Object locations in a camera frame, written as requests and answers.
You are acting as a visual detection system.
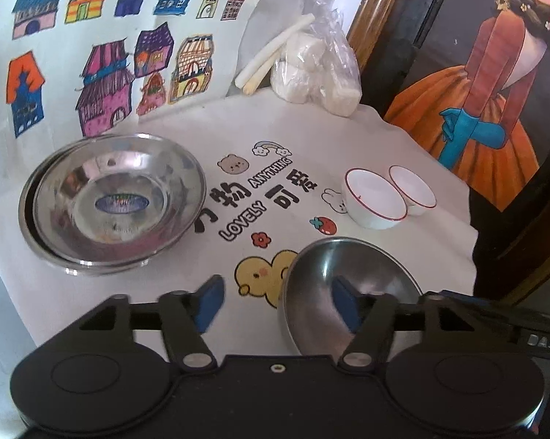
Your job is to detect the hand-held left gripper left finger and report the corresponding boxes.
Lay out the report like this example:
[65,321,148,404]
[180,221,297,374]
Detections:
[76,274,225,373]

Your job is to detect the white stick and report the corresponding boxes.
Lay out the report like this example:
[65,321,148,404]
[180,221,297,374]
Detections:
[235,15,316,87]

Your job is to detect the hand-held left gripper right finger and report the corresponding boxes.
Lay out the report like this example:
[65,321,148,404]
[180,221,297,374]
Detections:
[332,275,476,372]

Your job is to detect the orange dress figure painting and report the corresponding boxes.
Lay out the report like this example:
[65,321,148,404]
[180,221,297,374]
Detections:
[384,0,550,213]

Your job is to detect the colourful houses drawing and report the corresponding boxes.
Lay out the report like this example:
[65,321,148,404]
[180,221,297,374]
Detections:
[0,0,263,147]

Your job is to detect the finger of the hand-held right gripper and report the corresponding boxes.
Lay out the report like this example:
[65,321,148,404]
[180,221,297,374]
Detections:
[442,289,517,331]

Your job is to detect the white red-rimmed bowl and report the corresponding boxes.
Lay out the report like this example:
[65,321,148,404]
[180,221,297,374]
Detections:
[341,168,409,230]
[388,165,438,217]

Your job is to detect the large steel plate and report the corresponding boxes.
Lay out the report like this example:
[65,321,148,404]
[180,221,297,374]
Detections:
[18,134,207,278]

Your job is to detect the dark wooden panel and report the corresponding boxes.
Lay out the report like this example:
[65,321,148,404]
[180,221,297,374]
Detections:
[357,0,550,312]

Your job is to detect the steel bowl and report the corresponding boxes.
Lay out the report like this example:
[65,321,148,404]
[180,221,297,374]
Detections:
[277,237,423,357]

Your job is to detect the wooden frame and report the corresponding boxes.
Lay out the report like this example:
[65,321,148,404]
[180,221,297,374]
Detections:
[343,0,415,84]

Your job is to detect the white printed tablecloth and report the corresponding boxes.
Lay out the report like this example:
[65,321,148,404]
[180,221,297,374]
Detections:
[0,85,480,362]

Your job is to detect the cream stick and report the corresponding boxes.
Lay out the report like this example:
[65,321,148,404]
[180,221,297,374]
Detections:
[243,55,282,96]

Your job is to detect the clear plastic bag white lumps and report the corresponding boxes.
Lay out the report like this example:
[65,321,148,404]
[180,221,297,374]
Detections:
[270,0,363,118]

